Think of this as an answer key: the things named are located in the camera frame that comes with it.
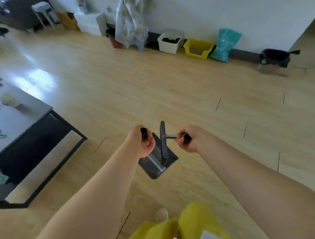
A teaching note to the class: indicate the white cardboard box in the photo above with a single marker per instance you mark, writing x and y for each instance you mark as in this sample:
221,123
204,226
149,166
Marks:
88,24

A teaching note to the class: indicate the person's left forearm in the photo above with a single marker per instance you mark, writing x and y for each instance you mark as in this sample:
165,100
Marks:
93,197

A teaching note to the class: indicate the person's left hand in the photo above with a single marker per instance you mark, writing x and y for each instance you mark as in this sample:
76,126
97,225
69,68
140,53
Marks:
140,145

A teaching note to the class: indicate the white stool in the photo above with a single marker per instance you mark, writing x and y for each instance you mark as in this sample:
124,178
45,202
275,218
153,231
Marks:
43,8

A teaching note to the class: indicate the reddish brown flower pot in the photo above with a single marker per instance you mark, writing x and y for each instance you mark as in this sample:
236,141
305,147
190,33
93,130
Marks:
115,43

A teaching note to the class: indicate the beige cat litter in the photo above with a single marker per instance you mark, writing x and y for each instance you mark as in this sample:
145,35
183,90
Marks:
198,51

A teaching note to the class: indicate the brown paper bag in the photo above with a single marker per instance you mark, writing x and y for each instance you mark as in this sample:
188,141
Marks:
69,22

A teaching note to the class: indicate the person's white shirt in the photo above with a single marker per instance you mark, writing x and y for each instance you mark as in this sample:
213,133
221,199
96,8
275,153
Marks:
208,235

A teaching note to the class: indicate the person's right hand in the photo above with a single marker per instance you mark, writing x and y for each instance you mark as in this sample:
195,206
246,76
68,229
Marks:
194,140

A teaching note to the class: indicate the person's right forearm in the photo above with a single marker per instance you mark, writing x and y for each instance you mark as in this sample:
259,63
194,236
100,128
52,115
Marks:
258,187

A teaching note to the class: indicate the cream plastic storage bin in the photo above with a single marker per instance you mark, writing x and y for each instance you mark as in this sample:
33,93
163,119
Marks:
168,48

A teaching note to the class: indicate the dark low furniture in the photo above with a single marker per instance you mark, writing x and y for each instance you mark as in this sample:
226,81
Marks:
22,12

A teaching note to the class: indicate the black trash bin liner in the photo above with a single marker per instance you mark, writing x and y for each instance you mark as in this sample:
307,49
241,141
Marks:
274,56

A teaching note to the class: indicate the teal white litter bag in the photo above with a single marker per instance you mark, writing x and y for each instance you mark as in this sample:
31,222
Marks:
225,46

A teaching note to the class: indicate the person's yellow clothing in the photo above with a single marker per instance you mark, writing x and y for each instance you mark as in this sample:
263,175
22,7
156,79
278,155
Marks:
194,216

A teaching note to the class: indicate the dark grey skirting board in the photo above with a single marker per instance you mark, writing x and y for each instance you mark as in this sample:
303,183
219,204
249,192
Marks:
243,54

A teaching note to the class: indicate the floral cloth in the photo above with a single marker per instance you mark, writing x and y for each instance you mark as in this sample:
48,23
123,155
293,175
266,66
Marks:
130,27

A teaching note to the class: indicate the yellow litter box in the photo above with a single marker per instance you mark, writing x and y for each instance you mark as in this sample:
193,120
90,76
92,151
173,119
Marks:
197,43

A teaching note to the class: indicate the pale yellow round object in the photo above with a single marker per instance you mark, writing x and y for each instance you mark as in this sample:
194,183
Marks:
9,99

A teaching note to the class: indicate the brown plastic trash bin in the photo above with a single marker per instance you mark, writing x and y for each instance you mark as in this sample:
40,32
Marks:
268,68

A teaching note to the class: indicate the person's cream woven left slipper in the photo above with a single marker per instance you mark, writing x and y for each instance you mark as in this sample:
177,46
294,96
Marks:
161,215

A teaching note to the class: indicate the pile of black plastic bags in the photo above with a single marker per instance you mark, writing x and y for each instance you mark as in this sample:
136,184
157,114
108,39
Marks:
171,40

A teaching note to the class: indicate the grey table with black frame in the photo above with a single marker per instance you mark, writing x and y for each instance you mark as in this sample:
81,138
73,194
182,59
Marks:
14,118

